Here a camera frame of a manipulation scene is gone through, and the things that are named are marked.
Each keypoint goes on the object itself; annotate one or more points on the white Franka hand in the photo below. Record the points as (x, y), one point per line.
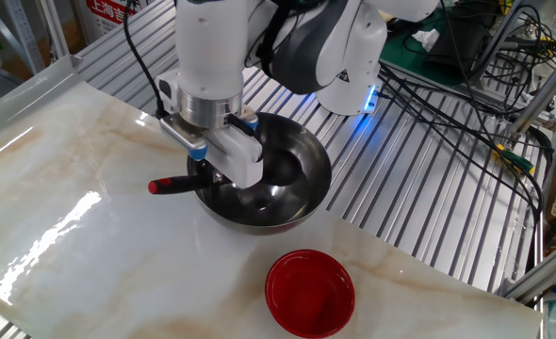
(238, 155)

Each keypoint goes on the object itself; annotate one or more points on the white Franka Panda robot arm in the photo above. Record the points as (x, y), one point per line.
(212, 47)

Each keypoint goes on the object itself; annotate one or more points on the large stainless steel bowl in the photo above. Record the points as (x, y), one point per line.
(297, 198)

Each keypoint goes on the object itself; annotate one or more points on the small red bowl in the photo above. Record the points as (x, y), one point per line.
(306, 292)

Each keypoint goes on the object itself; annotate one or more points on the glossy marble pattern mat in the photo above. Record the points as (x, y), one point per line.
(94, 212)

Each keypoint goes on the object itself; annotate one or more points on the red and white sign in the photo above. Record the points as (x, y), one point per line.
(113, 11)

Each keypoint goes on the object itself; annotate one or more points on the green cutting mat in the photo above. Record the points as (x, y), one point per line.
(400, 56)

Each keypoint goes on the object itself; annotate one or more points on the grey perforated shelf upright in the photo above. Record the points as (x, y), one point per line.
(23, 33)

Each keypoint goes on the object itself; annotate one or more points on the crumpled white paper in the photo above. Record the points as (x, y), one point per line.
(425, 38)

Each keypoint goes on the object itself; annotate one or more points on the black box device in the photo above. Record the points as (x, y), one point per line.
(457, 42)

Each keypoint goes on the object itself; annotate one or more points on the green and yellow screwdriver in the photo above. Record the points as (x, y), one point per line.
(516, 161)

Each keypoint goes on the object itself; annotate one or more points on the silver camera with blue caps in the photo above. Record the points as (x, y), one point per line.
(181, 132)

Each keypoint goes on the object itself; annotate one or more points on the white metal post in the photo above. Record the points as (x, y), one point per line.
(54, 28)

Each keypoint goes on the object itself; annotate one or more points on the aluminium frame beam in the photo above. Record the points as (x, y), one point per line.
(542, 94)
(542, 273)

